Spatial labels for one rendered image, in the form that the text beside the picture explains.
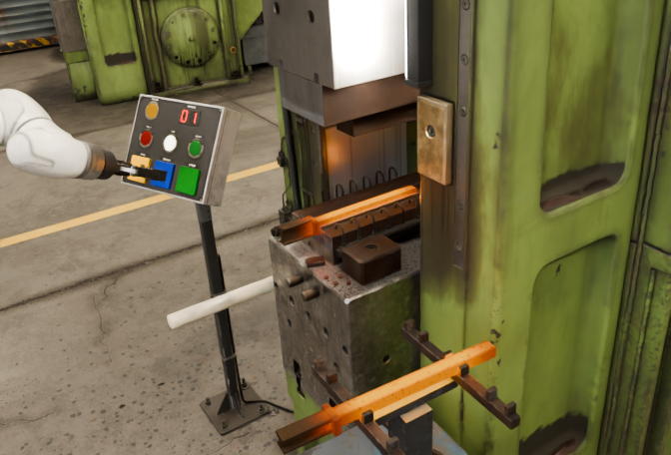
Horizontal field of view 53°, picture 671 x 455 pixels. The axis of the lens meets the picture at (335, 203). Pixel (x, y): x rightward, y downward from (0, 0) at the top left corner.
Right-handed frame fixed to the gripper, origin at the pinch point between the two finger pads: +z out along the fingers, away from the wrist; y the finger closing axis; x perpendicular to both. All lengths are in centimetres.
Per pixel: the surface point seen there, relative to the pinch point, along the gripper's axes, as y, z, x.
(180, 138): -6.7, 13.2, 11.5
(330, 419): 83, -31, -32
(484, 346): 98, -5, -17
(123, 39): -357, 280, 102
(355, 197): 47, 27, 6
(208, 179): 6.8, 13.4, 1.8
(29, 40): -651, 386, 114
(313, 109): 49, -6, 23
